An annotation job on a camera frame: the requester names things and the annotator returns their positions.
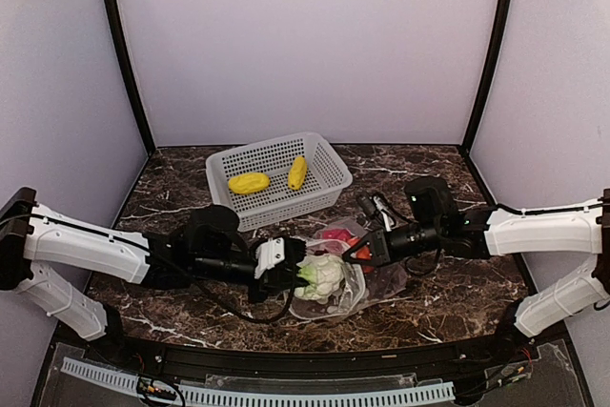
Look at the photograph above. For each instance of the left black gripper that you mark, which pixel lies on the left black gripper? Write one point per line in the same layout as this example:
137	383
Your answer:
276	279

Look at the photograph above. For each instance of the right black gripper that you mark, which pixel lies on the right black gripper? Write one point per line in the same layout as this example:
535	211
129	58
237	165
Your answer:
380	252

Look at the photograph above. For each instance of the red fake food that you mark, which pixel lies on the red fake food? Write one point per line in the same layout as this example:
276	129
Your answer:
337	234

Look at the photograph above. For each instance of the clear zip top bag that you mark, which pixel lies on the clear zip top bag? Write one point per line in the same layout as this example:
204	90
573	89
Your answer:
362	286

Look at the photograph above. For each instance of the white fake cauliflower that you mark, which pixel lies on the white fake cauliflower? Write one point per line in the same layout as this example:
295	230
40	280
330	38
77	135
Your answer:
323	274

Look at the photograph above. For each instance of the orange fake pumpkin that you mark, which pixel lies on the orange fake pumpkin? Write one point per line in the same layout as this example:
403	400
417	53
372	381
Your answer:
362	253

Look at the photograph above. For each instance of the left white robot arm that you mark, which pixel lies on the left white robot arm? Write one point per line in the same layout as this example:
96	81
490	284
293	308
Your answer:
207	247

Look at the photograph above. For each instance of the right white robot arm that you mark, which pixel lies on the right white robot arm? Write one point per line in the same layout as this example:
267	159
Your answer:
483	233

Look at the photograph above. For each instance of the white perforated plastic basket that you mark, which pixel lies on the white perforated plastic basket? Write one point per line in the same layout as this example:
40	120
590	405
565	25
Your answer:
326	177

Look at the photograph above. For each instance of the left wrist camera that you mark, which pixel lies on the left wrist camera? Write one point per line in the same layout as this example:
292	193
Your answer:
273	252

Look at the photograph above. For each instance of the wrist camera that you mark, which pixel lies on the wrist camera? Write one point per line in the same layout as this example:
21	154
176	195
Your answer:
377	208
273	252

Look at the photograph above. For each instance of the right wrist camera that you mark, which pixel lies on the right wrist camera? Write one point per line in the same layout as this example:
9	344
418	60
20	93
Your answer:
377	208

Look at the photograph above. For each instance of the black front rail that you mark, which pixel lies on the black front rail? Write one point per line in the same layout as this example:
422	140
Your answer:
354	347

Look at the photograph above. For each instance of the white slotted cable duct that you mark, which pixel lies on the white slotted cable duct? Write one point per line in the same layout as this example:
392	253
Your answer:
164	393

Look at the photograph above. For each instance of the right black frame post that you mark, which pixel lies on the right black frame post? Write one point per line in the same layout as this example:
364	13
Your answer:
487	75

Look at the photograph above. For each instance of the black frame post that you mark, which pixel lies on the black frame post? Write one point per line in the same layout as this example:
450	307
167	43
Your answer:
487	75
128	76

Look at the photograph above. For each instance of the left black frame post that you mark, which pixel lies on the left black frame post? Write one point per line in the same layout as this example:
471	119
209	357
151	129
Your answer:
128	76

